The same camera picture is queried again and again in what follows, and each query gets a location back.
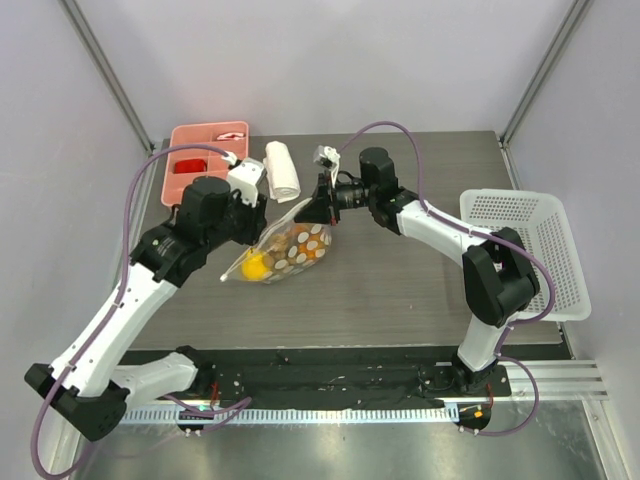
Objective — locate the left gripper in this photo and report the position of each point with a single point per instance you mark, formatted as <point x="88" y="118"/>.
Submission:
<point x="256" y="217"/>

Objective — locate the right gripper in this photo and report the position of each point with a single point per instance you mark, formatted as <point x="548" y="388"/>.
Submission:
<point x="325" y="198"/>

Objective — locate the polka dot zip top bag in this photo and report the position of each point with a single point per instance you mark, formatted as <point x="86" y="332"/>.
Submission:
<point x="289" y="247"/>

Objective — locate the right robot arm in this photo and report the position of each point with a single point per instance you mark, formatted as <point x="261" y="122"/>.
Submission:
<point x="498" y="275"/>

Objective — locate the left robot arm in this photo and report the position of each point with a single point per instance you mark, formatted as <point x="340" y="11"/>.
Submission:
<point x="87" y="385"/>

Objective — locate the yellow fake pear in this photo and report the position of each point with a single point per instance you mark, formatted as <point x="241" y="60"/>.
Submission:
<point x="254" y="268"/>

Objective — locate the rolled white towel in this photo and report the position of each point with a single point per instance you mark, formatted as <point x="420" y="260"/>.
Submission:
<point x="282" y="175"/>

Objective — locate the pink compartment tray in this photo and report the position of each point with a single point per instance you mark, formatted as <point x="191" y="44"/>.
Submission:
<point x="203" y="133"/>

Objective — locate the red white item in tray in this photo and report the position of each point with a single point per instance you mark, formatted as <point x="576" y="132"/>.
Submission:
<point x="230" y="136"/>

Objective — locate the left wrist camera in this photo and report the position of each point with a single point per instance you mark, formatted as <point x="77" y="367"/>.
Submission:
<point x="246" y="177"/>

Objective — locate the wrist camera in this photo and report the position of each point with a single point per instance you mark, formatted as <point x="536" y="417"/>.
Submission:
<point x="246" y="177"/>
<point x="329" y="159"/>

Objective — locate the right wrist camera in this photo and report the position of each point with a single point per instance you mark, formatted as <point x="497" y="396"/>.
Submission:
<point x="329" y="159"/>

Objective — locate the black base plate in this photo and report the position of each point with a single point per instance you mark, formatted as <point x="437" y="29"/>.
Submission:
<point x="335" y="379"/>

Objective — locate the aluminium rail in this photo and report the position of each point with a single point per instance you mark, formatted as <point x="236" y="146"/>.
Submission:
<point x="536" y="381"/>

